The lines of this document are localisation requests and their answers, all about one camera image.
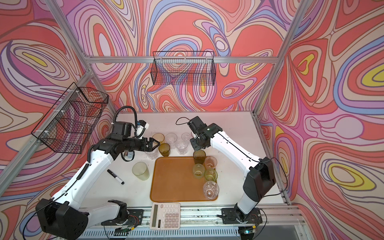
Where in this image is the pale green textured cup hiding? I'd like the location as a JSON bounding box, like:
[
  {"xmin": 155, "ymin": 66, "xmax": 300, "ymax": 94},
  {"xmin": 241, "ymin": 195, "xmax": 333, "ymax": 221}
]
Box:
[{"xmin": 193, "ymin": 164, "xmax": 206, "ymax": 179}]

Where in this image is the brown textured cup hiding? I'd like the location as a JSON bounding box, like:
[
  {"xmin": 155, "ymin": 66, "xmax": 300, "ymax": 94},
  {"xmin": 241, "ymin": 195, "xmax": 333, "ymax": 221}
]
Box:
[{"xmin": 193, "ymin": 150, "xmax": 207, "ymax": 165}]

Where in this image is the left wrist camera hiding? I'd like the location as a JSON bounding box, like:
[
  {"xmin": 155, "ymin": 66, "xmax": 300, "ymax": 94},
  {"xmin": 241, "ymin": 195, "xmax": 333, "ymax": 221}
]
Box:
[{"xmin": 136, "ymin": 120, "xmax": 149, "ymax": 137}]

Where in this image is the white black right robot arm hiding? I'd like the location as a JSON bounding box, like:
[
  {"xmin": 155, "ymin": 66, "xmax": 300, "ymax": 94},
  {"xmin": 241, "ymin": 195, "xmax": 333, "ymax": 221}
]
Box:
[{"xmin": 187, "ymin": 117, "xmax": 276, "ymax": 223}]

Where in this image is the orange plastic tray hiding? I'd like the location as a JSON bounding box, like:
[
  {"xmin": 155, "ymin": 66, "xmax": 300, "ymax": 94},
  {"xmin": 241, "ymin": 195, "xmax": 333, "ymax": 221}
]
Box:
[{"xmin": 150, "ymin": 157, "xmax": 218, "ymax": 202}]

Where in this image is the green ribbed glass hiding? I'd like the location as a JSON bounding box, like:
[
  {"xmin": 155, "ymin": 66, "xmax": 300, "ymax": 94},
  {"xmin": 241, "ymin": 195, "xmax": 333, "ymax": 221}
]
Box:
[{"xmin": 205, "ymin": 168, "xmax": 218, "ymax": 182}]

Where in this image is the yellow amber glass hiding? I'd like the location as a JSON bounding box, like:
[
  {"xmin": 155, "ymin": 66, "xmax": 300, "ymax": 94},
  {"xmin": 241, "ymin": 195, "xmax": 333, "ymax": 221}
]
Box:
[{"xmin": 152, "ymin": 133, "xmax": 165, "ymax": 144}]

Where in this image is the pink textured cup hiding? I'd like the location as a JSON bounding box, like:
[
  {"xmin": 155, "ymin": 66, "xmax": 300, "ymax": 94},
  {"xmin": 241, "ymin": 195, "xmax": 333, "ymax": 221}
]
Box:
[{"xmin": 204, "ymin": 156, "xmax": 218, "ymax": 169}]

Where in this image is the black wire basket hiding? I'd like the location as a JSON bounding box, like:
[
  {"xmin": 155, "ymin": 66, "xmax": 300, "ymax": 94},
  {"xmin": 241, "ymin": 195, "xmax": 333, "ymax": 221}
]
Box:
[
  {"xmin": 151, "ymin": 51, "xmax": 217, "ymax": 86},
  {"xmin": 31, "ymin": 83, "xmax": 109, "ymax": 154}
]

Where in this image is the black marker pen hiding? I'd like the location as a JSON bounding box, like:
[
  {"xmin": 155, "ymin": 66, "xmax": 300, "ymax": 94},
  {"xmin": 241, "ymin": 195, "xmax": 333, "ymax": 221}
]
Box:
[{"xmin": 107, "ymin": 169, "xmax": 125, "ymax": 185}]

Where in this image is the clear glass back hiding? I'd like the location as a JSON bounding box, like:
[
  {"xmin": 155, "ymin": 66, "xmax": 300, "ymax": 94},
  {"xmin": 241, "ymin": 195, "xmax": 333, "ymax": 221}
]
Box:
[{"xmin": 165, "ymin": 133, "xmax": 178, "ymax": 149}]

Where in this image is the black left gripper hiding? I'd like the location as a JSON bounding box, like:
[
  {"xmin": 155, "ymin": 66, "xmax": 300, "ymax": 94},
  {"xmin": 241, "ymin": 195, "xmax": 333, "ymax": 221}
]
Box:
[{"xmin": 122, "ymin": 136, "xmax": 161, "ymax": 152}]

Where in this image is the pale yellow frosted cup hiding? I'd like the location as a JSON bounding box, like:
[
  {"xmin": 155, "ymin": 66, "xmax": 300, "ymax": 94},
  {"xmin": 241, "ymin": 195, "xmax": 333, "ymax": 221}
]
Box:
[{"xmin": 132, "ymin": 162, "xmax": 150, "ymax": 181}]

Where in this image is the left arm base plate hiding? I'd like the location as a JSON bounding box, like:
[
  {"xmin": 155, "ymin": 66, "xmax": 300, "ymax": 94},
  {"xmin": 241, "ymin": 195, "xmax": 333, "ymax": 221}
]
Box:
[{"xmin": 101, "ymin": 209, "xmax": 144, "ymax": 227}]

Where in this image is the olive textured cup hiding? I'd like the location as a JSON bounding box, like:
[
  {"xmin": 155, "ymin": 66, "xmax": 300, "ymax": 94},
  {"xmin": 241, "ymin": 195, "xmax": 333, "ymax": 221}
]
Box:
[{"xmin": 159, "ymin": 143, "xmax": 171, "ymax": 157}]

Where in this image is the black wire basket left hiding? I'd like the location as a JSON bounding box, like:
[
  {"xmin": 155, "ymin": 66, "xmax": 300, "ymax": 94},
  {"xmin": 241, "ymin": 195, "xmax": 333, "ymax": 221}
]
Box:
[{"xmin": 31, "ymin": 83, "xmax": 109, "ymax": 154}]

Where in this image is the clear wide glass left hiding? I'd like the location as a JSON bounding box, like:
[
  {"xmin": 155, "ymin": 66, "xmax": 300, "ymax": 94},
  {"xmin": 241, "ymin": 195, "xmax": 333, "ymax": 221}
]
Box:
[{"xmin": 145, "ymin": 149, "xmax": 159, "ymax": 160}]

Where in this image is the small clear glass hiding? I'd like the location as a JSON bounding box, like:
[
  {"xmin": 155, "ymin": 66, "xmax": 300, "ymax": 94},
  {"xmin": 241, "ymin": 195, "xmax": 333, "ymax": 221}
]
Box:
[{"xmin": 181, "ymin": 133, "xmax": 192, "ymax": 141}]

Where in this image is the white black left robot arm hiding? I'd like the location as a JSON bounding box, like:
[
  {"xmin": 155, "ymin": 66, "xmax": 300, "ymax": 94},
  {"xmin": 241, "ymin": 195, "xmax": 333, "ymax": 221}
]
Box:
[{"xmin": 36, "ymin": 106, "xmax": 160, "ymax": 240}]

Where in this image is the black wire basket back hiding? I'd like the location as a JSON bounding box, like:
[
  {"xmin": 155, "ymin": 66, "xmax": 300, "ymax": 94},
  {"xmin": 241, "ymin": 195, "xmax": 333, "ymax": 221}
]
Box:
[{"xmin": 151, "ymin": 51, "xmax": 217, "ymax": 86}]

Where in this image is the white desk calculator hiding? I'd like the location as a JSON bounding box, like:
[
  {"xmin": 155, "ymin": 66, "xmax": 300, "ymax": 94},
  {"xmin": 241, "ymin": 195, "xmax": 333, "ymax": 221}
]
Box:
[{"xmin": 150, "ymin": 203, "xmax": 181, "ymax": 231}]

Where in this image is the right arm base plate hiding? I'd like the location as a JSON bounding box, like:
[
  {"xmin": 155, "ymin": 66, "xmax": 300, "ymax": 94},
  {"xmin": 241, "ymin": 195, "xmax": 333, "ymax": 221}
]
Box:
[{"xmin": 218, "ymin": 208, "xmax": 263, "ymax": 226}]

